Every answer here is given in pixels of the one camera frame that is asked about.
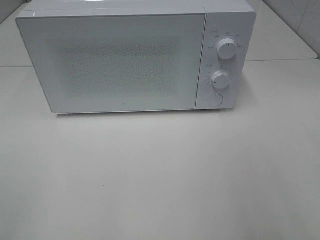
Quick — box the round white door button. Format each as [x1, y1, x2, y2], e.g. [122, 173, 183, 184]
[207, 94, 224, 107]

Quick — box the white microwave oven body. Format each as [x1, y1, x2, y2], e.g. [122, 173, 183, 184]
[15, 0, 256, 113]

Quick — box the white microwave door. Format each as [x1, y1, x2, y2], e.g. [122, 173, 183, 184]
[16, 14, 205, 114]

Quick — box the white microwave knob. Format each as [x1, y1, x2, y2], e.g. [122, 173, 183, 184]
[216, 37, 237, 60]
[211, 70, 230, 90]

